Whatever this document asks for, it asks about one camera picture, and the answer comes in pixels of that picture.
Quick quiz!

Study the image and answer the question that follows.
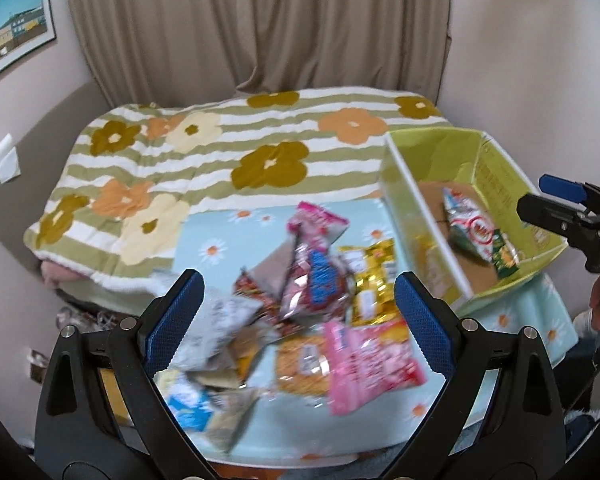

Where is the blue yellow snack bag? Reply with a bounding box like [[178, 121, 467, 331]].
[[154, 370, 261, 453]]

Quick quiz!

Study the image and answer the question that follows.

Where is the grey corn roll bag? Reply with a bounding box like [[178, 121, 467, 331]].
[[170, 287, 263, 373]]

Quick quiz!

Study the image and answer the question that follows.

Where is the person's right hand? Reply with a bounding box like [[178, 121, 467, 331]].
[[590, 275, 600, 332]]

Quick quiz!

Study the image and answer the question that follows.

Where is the small green snack packet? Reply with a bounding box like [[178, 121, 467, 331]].
[[492, 229, 519, 280]]

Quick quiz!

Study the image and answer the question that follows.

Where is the red white snack bag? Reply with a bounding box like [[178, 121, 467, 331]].
[[442, 188, 495, 263]]

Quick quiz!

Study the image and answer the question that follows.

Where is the green cardboard box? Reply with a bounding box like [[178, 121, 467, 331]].
[[379, 127, 566, 313]]

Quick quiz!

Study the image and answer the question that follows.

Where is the pink red snack bag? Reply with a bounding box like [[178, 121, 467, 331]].
[[323, 318, 427, 416]]

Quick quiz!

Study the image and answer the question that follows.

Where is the gold foil snack bag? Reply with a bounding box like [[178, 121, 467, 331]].
[[338, 238, 400, 326]]

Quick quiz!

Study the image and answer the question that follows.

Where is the floral striped quilt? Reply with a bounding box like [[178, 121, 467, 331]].
[[23, 87, 443, 294]]

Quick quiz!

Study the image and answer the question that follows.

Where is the dark chocolate snack bag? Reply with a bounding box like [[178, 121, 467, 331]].
[[233, 240, 352, 340]]

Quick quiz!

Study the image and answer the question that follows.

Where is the pink strawberry snack bag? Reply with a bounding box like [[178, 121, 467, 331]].
[[287, 202, 350, 252]]

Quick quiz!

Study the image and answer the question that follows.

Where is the beige curtain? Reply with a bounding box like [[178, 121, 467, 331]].
[[68, 0, 451, 106]]

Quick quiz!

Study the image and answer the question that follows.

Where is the framed landscape picture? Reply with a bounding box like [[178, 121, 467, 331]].
[[0, 0, 57, 75]]

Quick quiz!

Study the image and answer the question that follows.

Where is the white wall switch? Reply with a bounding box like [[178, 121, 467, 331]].
[[0, 133, 21, 184]]

